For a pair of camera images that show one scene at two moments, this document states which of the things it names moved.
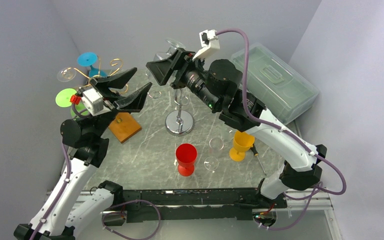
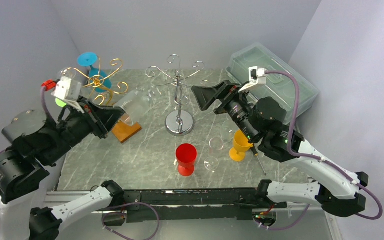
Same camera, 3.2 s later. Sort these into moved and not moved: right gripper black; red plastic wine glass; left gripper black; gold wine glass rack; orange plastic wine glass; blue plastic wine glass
Moved: right gripper black; left gripper black
Not moved: orange plastic wine glass; blue plastic wine glass; red plastic wine glass; gold wine glass rack
